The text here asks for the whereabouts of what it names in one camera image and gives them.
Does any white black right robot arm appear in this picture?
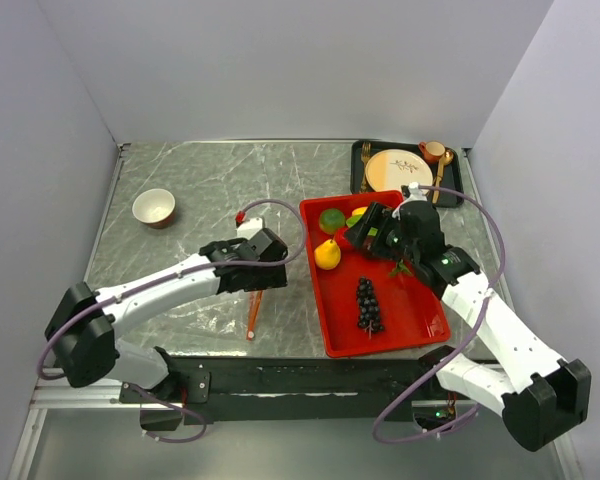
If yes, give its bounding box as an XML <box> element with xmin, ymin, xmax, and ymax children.
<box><xmin>345</xmin><ymin>197</ymin><xmax>592</xmax><ymax>452</ymax></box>

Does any yellow pear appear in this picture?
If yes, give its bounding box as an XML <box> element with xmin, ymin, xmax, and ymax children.
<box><xmin>313</xmin><ymin>239</ymin><xmax>341</xmax><ymax>271</ymax></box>

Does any clear zip bag orange zipper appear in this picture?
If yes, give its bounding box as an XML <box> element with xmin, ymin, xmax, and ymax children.
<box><xmin>174</xmin><ymin>249</ymin><xmax>266</xmax><ymax>342</ymax></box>

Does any cream orange plate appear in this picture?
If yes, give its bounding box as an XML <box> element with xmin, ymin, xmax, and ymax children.
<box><xmin>365</xmin><ymin>149</ymin><xmax>434</xmax><ymax>192</ymax></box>

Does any gold spoon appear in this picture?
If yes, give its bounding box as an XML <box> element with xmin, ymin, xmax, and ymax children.
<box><xmin>432</xmin><ymin>148</ymin><xmax>454</xmax><ymax>205</ymax></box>

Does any black grape bunch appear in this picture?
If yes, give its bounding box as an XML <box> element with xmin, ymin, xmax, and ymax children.
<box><xmin>356</xmin><ymin>277</ymin><xmax>385</xmax><ymax>338</ymax></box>

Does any orange cup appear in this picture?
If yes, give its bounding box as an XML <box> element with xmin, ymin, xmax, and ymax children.
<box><xmin>418</xmin><ymin>141</ymin><xmax>446</xmax><ymax>164</ymax></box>

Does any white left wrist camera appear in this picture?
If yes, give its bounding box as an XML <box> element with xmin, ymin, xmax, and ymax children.
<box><xmin>235</xmin><ymin>211</ymin><xmax>265</xmax><ymax>240</ymax></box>

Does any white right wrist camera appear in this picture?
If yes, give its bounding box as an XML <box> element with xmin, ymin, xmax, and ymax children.
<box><xmin>401</xmin><ymin>182</ymin><xmax>427</xmax><ymax>203</ymax></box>

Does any white radish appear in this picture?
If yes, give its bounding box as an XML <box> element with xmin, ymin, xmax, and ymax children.
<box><xmin>389</xmin><ymin>260</ymin><xmax>414</xmax><ymax>278</ymax></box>

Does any red plastic tray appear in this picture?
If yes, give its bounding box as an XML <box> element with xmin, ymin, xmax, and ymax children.
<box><xmin>299</xmin><ymin>191</ymin><xmax>451</xmax><ymax>358</ymax></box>

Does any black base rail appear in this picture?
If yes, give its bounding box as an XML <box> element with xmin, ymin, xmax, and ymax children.
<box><xmin>119</xmin><ymin>357</ymin><xmax>431</xmax><ymax>425</ymax></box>

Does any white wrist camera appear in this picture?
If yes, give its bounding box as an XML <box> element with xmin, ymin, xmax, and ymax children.
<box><xmin>235</xmin><ymin>211</ymin><xmax>265</xmax><ymax>240</ymax></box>
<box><xmin>401</xmin><ymin>182</ymin><xmax>427</xmax><ymax>203</ymax></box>

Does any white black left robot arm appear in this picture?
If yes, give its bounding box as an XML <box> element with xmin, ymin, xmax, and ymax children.
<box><xmin>45</xmin><ymin>228</ymin><xmax>288</xmax><ymax>402</ymax></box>

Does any green leaf vegetable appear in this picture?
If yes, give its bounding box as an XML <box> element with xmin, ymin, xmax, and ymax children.
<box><xmin>345</xmin><ymin>214</ymin><xmax>363</xmax><ymax>228</ymax></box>

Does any green orange fruit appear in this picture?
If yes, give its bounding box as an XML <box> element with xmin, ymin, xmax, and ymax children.
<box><xmin>319</xmin><ymin>208</ymin><xmax>346</xmax><ymax>235</ymax></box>

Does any white brown bowl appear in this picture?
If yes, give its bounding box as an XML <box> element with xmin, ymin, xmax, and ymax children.
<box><xmin>131</xmin><ymin>188</ymin><xmax>176</xmax><ymax>229</ymax></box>

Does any red apple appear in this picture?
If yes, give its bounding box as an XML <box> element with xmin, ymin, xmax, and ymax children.
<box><xmin>333</xmin><ymin>226</ymin><xmax>355</xmax><ymax>253</ymax></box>

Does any gold fork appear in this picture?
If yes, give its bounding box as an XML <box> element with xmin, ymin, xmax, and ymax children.
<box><xmin>360</xmin><ymin>141</ymin><xmax>371</xmax><ymax>193</ymax></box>

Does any yellow mango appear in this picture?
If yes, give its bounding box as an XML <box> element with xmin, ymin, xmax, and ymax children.
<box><xmin>351</xmin><ymin>207</ymin><xmax>367</xmax><ymax>216</ymax></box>

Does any black serving tray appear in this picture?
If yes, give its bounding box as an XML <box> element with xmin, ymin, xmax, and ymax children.
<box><xmin>349</xmin><ymin>140</ymin><xmax>464</xmax><ymax>194</ymax></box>

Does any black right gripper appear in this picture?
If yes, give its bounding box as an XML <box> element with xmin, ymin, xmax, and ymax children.
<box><xmin>343</xmin><ymin>201</ymin><xmax>419</xmax><ymax>263</ymax></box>

